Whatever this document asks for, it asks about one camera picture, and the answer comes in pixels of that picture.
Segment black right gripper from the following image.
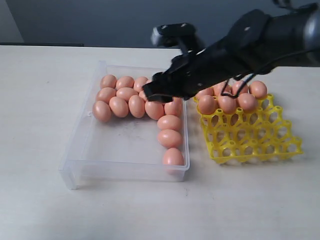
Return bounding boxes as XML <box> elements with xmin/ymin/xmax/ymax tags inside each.
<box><xmin>142</xmin><ymin>37</ymin><xmax>252</xmax><ymax>103</ymax></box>

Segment brown egg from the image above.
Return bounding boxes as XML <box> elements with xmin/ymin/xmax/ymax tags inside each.
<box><xmin>92</xmin><ymin>100</ymin><xmax>111</xmax><ymax>123</ymax></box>
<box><xmin>115</xmin><ymin>76</ymin><xmax>135</xmax><ymax>90</ymax></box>
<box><xmin>133</xmin><ymin>76</ymin><xmax>150</xmax><ymax>93</ymax></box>
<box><xmin>157</xmin><ymin>129</ymin><xmax>183</xmax><ymax>149</ymax></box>
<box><xmin>99</xmin><ymin>74</ymin><xmax>117</xmax><ymax>89</ymax></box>
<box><xmin>157</xmin><ymin>115</ymin><xmax>182</xmax><ymax>131</ymax></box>
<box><xmin>237</xmin><ymin>93</ymin><xmax>258</xmax><ymax>113</ymax></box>
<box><xmin>198</xmin><ymin>94</ymin><xmax>217</xmax><ymax>115</ymax></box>
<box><xmin>217</xmin><ymin>95</ymin><xmax>237</xmax><ymax>114</ymax></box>

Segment brown egg placed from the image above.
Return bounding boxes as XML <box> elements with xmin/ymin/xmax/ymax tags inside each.
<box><xmin>212</xmin><ymin>81</ymin><xmax>231</xmax><ymax>96</ymax></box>
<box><xmin>230</xmin><ymin>80</ymin><xmax>249</xmax><ymax>95</ymax></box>
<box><xmin>195</xmin><ymin>87</ymin><xmax>214</xmax><ymax>100</ymax></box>

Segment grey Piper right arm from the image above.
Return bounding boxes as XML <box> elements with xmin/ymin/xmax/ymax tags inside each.
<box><xmin>142</xmin><ymin>0</ymin><xmax>320</xmax><ymax>103</ymax></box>

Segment clear plastic bin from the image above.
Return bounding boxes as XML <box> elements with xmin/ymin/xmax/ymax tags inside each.
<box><xmin>58</xmin><ymin>60</ymin><xmax>190</xmax><ymax>190</ymax></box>

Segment brown egg front right corner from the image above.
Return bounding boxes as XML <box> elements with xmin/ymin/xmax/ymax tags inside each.
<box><xmin>162</xmin><ymin>147</ymin><xmax>185</xmax><ymax>176</ymax></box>

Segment yellow plastic egg tray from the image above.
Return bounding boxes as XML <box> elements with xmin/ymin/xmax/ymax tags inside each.
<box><xmin>199</xmin><ymin>93</ymin><xmax>304</xmax><ymax>165</ymax></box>

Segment black object behind table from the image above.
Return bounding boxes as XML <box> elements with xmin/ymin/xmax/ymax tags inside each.
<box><xmin>0</xmin><ymin>42</ymin><xmax>84</xmax><ymax>47</ymax></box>

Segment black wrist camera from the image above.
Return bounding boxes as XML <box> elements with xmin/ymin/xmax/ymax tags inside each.
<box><xmin>150</xmin><ymin>23</ymin><xmax>206</xmax><ymax>55</ymax></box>

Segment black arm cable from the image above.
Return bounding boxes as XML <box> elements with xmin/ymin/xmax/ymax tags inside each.
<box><xmin>219</xmin><ymin>0</ymin><xmax>320</xmax><ymax>99</ymax></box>

